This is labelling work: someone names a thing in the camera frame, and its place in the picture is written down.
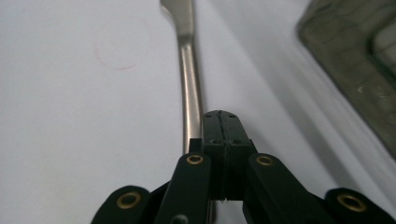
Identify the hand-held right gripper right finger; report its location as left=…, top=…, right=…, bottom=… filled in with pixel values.
left=221, top=111, right=258, bottom=200

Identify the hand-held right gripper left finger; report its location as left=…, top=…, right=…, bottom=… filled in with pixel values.
left=190, top=110, right=226, bottom=200

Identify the smoked plastic bin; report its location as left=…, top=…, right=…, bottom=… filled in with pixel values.
left=297, top=0, right=396, bottom=160

